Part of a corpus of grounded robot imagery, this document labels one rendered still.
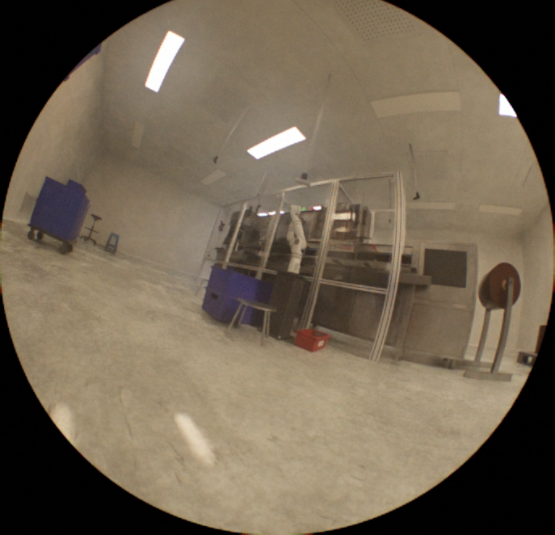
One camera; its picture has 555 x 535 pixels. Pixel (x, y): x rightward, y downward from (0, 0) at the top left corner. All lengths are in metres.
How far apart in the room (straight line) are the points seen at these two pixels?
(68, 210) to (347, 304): 3.12
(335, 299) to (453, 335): 1.31
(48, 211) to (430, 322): 3.79
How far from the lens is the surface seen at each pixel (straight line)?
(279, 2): 2.39
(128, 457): 0.46
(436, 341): 1.89
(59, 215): 2.38
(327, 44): 2.37
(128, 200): 6.40
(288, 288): 1.50
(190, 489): 0.43
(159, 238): 6.35
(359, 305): 1.96
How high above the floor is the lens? 0.39
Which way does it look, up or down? 9 degrees up
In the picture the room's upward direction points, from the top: 15 degrees clockwise
